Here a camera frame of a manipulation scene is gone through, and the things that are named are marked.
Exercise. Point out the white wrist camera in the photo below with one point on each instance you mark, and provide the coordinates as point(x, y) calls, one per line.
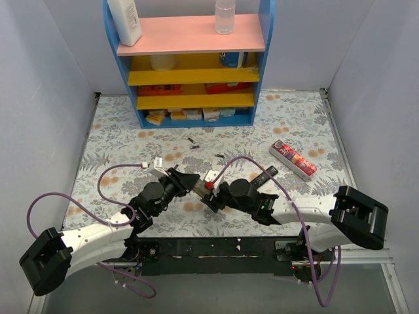
point(155, 167)
point(213, 180)

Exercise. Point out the blue white round container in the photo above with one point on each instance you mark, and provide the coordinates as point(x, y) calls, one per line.
point(233, 60)

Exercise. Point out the white air conditioner remote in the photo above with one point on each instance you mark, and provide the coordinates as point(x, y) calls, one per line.
point(200, 188)

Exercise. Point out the yellow red small box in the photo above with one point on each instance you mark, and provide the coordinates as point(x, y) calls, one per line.
point(156, 117)

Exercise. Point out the floral patterned table mat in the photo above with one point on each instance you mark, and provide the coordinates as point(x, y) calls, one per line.
point(108, 172)

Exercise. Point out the yellow white small box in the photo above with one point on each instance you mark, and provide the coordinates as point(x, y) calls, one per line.
point(178, 116)

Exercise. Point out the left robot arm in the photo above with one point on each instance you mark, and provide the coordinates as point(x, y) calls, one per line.
point(55, 255)

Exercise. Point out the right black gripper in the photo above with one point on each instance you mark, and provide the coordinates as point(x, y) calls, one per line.
point(212, 196)

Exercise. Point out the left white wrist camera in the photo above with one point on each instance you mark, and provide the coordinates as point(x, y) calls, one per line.
point(155, 167)

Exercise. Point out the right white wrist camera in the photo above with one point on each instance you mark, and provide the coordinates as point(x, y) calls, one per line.
point(213, 180)

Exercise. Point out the white plastic bottle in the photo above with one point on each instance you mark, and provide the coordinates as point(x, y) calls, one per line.
point(126, 19)

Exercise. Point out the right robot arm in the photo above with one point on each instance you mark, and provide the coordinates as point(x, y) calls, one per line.
point(345, 217)

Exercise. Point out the white orange small carton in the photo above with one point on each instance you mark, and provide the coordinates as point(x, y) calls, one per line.
point(211, 114)

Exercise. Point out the red orange box right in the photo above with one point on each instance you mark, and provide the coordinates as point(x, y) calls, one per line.
point(219, 88)

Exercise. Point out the blue wooden shelf unit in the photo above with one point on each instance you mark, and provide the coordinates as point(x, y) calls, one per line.
point(197, 46)

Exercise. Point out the red toothpaste box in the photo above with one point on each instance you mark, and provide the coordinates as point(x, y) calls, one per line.
point(293, 160)

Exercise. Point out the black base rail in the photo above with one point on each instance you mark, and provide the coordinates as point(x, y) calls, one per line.
point(276, 255)

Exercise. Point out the clear plastic water bottle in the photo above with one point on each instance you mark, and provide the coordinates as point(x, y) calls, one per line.
point(224, 16)

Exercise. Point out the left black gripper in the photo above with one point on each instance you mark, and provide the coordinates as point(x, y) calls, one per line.
point(175, 180)

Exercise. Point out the black TV remote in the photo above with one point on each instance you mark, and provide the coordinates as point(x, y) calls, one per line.
point(263, 178)

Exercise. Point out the teal white small box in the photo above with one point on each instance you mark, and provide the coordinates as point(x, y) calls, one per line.
point(227, 111)

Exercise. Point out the white cylindrical container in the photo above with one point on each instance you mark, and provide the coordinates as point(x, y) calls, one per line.
point(163, 62)

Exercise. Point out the orange box left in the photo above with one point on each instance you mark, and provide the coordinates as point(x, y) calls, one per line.
point(160, 90)

